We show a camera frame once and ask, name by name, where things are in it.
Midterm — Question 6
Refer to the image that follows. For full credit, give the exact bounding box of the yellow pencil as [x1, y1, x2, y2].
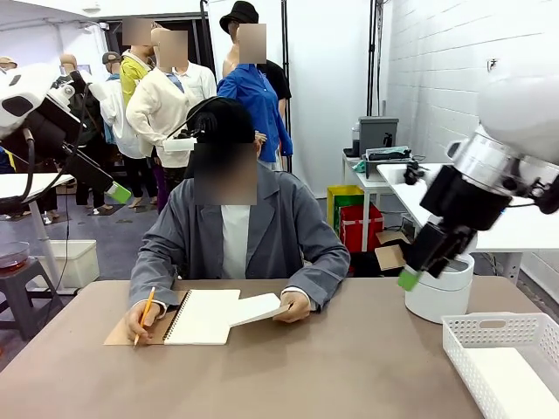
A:
[133, 286, 156, 349]

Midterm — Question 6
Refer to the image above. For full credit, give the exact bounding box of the person's left hand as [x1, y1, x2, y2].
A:
[273, 292, 312, 324]

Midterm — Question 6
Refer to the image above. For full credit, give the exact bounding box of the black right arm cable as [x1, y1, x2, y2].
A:
[508, 178, 559, 215]

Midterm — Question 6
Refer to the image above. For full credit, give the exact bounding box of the white photo backdrop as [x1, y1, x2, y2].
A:
[207, 0, 376, 197]

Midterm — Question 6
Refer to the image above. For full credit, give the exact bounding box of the grey stool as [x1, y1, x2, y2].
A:
[0, 257, 66, 341]

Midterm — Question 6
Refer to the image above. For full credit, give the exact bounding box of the mannequin in black t-shirt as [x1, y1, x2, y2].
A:
[259, 58, 293, 174]

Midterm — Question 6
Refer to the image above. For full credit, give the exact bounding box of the yellow shopping bag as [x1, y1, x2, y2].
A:
[326, 184, 365, 239]

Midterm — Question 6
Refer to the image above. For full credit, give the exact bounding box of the person's left forearm grey sleeve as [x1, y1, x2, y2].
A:
[283, 248, 351, 313]

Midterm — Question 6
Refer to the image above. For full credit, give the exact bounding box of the person's right forearm grey sleeve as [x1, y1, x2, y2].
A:
[129, 261, 176, 313]

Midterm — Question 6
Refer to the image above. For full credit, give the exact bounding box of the white head camera with mount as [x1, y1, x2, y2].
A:
[163, 96, 219, 153]

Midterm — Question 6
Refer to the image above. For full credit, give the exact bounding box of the white storage box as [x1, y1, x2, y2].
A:
[37, 239, 100, 289]

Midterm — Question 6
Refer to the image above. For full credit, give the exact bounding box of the white paper sheet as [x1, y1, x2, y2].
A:
[465, 347, 559, 419]
[226, 292, 292, 327]

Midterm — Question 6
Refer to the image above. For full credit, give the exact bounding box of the grey box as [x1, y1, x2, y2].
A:
[357, 115, 400, 157]

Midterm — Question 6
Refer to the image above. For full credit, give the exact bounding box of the black bag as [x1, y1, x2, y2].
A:
[349, 251, 407, 278]

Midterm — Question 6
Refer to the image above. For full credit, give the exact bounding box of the spiral notebook with kraft cover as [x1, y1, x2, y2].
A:
[103, 288, 241, 346]

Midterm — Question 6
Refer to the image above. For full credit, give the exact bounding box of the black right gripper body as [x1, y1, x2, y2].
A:
[419, 165, 512, 231]

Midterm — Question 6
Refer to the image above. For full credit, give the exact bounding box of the black left arm cable bundle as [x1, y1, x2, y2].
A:
[0, 126, 36, 215]

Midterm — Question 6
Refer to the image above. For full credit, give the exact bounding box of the person in grey jacket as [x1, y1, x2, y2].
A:
[129, 168, 351, 313]

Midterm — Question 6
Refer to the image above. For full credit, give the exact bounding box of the small white side table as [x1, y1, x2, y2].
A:
[342, 150, 394, 252]

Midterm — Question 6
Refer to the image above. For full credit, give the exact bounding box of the bare mannequin with black hat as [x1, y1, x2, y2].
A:
[219, 0, 259, 78]

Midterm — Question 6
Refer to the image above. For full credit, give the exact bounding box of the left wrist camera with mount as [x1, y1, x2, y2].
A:
[50, 69, 88, 108]

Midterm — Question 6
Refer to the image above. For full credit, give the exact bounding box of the mannequin in blue shirt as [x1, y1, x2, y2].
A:
[217, 24, 293, 171]

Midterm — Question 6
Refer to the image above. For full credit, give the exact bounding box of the black cap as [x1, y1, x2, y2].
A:
[186, 96, 256, 145]

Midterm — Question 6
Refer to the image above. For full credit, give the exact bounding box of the black stand pole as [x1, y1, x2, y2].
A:
[281, 0, 293, 174]
[198, 0, 219, 100]
[368, 0, 388, 117]

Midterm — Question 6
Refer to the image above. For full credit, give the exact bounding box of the white round trash bin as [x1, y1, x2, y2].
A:
[404, 252, 476, 325]

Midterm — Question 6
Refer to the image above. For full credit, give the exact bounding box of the mannequin in white blouse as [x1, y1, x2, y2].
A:
[174, 60, 218, 106]

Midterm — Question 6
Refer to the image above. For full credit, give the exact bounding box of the green shopping bag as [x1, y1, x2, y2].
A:
[334, 194, 366, 241]

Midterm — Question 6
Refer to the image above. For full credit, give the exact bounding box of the mannequin in yellow jacket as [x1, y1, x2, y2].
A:
[119, 17, 154, 106]

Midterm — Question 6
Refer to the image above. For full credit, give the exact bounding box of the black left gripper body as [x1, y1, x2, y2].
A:
[24, 98, 85, 152]

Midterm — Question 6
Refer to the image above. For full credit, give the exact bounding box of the brown cardboard box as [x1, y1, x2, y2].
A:
[375, 230, 414, 271]

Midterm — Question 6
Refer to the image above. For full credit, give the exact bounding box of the mannequin in cream jacket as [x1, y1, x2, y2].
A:
[126, 29, 210, 193]

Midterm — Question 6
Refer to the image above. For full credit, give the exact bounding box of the mannequin in dark green jacket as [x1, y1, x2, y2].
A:
[59, 52, 108, 215]

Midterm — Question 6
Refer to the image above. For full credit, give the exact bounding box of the mannequin white shirt grey cap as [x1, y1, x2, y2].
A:
[99, 51, 154, 209]

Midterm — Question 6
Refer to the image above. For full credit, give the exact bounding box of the white perforated plastic basket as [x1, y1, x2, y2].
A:
[441, 312, 559, 419]

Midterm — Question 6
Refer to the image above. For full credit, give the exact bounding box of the amber glass bowl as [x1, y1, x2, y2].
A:
[0, 241, 31, 275]

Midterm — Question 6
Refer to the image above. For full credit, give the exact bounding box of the grey tray crate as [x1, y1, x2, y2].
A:
[364, 145, 414, 179]

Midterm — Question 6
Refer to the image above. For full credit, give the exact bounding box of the person's right hand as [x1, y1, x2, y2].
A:
[124, 300, 166, 342]

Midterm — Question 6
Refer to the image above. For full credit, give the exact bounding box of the red shopping bag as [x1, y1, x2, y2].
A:
[339, 203, 384, 271]

